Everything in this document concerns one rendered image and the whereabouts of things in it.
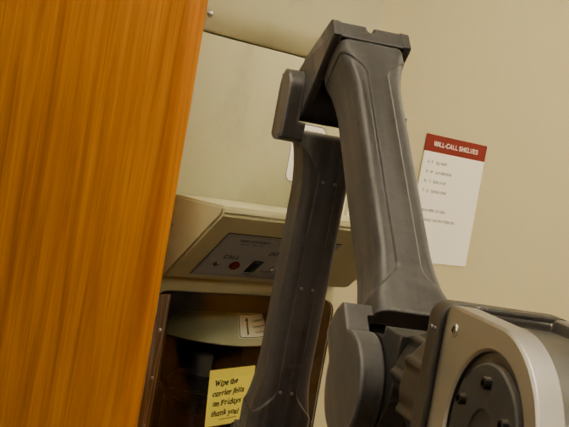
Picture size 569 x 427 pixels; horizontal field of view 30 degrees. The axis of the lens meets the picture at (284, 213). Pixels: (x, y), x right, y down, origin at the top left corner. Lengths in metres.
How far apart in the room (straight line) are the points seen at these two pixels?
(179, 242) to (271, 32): 0.31
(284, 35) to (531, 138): 1.26
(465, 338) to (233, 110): 0.80
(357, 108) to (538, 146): 1.70
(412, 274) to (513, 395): 0.27
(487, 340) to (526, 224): 2.03
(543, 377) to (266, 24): 0.92
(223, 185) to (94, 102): 0.19
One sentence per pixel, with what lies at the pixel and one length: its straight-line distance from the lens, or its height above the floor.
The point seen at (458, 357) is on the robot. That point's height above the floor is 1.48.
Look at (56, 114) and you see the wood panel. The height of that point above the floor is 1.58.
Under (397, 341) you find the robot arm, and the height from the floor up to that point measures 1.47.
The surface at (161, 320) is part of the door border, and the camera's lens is 1.32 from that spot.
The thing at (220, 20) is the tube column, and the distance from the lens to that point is 1.33.
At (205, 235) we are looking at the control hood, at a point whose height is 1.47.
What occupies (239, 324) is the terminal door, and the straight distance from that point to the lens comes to 1.40.
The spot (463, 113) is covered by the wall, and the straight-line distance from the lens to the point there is 2.36.
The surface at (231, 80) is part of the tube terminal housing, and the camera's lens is 1.35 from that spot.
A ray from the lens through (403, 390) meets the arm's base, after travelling 0.67.
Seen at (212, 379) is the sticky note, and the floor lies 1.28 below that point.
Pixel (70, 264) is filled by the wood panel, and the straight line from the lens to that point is 1.31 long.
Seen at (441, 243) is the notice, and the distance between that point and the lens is 2.36.
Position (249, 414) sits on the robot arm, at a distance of 1.08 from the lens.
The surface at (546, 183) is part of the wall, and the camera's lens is 2.64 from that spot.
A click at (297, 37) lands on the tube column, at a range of 1.41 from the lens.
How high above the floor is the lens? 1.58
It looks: 3 degrees down
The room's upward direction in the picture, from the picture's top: 10 degrees clockwise
